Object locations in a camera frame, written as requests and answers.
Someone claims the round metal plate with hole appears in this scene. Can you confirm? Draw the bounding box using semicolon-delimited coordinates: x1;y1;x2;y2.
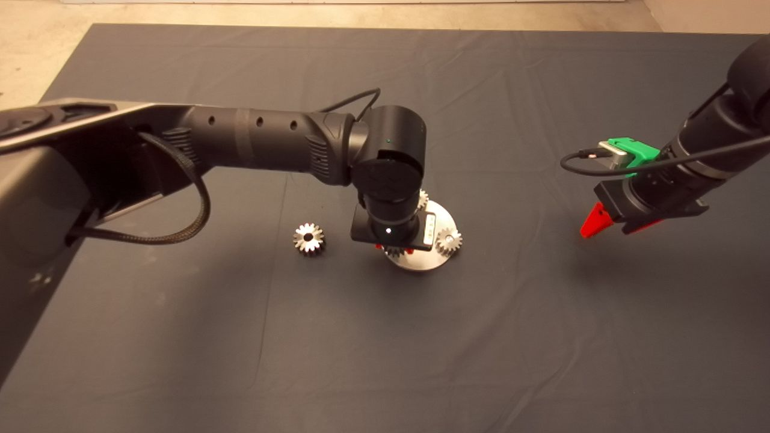
388;200;459;272

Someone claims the thin black left camera cable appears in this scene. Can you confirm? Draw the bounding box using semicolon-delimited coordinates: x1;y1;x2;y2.
316;88;381;121

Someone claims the green right camera mount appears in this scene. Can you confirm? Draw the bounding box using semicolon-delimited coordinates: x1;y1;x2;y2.
608;138;661;178

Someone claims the larger steel gear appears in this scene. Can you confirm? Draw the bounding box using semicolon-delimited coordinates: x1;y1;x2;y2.
293;223;326;257

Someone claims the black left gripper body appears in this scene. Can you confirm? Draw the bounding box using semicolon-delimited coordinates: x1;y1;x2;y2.
351;204;436;251

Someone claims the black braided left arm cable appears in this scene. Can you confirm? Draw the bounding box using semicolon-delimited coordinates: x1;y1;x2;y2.
65;132;211;245

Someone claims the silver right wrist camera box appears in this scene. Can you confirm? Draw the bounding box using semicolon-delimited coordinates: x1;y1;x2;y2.
597;141;632;170

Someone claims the dark grey table cloth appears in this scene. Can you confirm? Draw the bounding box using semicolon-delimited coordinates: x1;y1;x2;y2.
0;24;770;433

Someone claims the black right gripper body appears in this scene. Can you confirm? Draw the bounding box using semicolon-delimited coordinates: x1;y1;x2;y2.
594;171;709;235

